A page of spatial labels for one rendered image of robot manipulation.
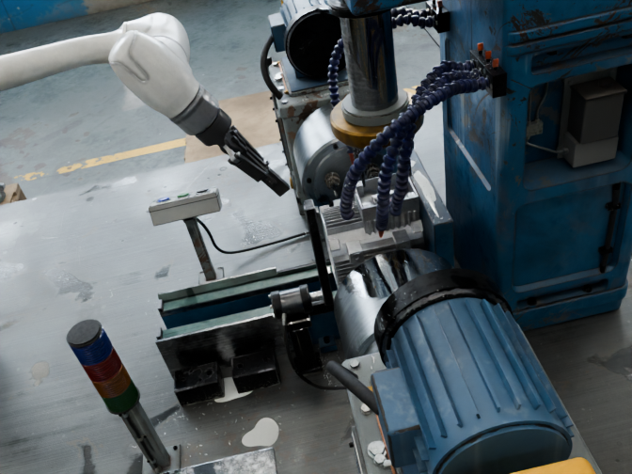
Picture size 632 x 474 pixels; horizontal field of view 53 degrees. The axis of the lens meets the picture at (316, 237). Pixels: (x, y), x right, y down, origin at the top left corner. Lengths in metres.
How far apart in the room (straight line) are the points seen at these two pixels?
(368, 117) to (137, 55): 0.42
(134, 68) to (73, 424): 0.82
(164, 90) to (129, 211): 0.99
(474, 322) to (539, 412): 0.13
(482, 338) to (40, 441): 1.10
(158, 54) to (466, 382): 0.78
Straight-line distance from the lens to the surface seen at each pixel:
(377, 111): 1.20
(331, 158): 1.53
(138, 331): 1.71
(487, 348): 0.76
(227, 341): 1.47
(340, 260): 1.34
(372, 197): 1.37
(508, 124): 1.15
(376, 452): 0.91
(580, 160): 1.28
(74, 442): 1.56
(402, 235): 1.34
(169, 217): 1.61
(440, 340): 0.78
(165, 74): 1.20
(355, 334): 1.11
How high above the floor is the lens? 1.94
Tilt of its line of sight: 39 degrees down
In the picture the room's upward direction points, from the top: 12 degrees counter-clockwise
